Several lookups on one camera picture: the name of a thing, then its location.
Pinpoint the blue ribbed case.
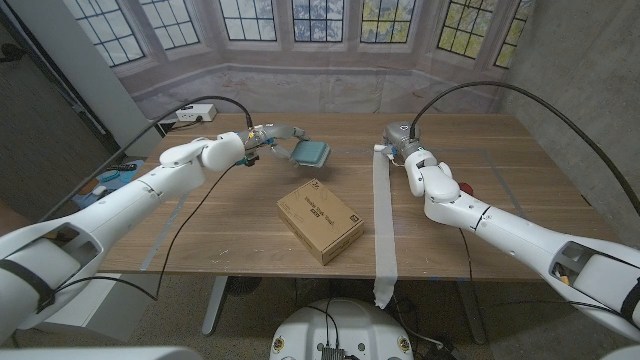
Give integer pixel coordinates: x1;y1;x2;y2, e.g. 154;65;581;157
290;139;332;169

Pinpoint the black round fan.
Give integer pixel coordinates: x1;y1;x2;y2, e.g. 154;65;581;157
224;276;262;297

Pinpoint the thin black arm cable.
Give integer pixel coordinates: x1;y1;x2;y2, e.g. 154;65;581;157
457;227;475;284
52;162;239;302

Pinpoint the white gauze bandage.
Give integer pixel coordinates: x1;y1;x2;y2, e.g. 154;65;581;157
372;144;401;310

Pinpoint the printed window backdrop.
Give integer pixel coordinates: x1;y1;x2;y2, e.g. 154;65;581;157
62;0;536;121

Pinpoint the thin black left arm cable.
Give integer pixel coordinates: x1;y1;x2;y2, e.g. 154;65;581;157
52;162;239;302

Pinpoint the white robot head housing edge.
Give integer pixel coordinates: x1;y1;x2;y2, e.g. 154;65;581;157
0;346;201;360

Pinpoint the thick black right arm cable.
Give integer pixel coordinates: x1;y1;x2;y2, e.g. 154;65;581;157
409;81;640;216

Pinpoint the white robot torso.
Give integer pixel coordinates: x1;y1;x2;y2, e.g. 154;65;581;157
269;298;415;360

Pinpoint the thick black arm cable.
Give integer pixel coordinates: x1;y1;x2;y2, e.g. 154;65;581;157
409;81;640;216
39;95;255;224

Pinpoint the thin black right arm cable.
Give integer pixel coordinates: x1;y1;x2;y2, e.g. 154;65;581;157
457;227;475;284

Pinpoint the white power strip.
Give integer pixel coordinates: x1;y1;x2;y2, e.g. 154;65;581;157
174;103;218;124

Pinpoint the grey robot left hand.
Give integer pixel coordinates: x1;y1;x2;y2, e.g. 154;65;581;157
238;123;311;162

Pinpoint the grey metal table leg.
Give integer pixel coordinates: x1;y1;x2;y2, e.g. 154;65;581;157
454;280;489;345
201;275;230;336

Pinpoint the blue bin with tools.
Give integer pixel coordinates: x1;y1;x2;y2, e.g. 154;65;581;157
69;159;146;211

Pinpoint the person's bare leg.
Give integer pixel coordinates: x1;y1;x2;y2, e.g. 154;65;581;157
0;198;26;237

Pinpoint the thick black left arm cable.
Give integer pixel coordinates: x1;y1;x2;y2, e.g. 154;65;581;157
39;95;255;224

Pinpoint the brown cardboard package box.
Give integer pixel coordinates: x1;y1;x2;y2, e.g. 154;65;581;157
275;178;365;266

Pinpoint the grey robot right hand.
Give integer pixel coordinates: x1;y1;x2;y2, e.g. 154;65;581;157
382;120;424;161

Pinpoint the orange block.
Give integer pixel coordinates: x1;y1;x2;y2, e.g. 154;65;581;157
74;177;100;196

